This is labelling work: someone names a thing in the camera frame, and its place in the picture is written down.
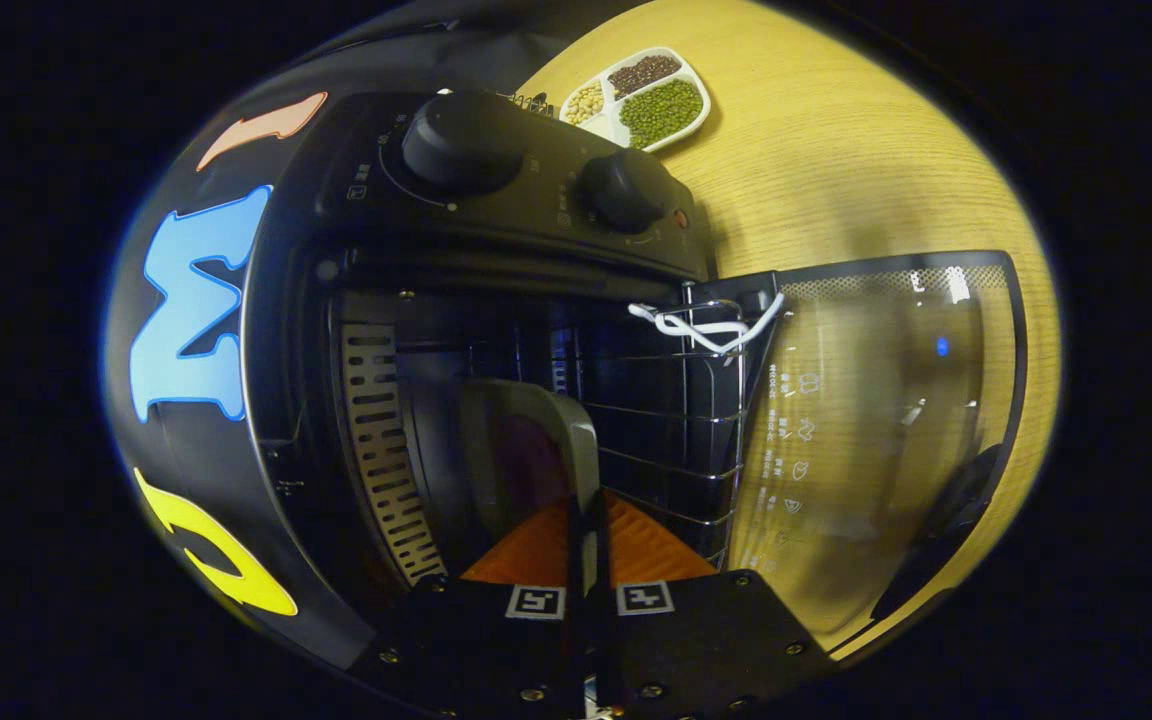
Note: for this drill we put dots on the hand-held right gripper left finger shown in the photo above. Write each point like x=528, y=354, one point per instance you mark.
x=576, y=600

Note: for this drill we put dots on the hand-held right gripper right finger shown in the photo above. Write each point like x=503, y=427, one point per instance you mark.
x=603, y=600

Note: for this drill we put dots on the pink round food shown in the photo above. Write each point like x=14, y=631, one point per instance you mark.
x=531, y=465

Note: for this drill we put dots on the white square plate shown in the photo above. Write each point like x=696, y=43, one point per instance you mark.
x=576, y=440

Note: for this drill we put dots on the black electric oven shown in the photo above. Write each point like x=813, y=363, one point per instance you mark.
x=536, y=225

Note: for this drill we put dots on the metal oven rack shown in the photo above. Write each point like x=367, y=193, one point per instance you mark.
x=740, y=420

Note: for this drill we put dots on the white divided tray of beans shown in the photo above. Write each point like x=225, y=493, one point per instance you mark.
x=661, y=112

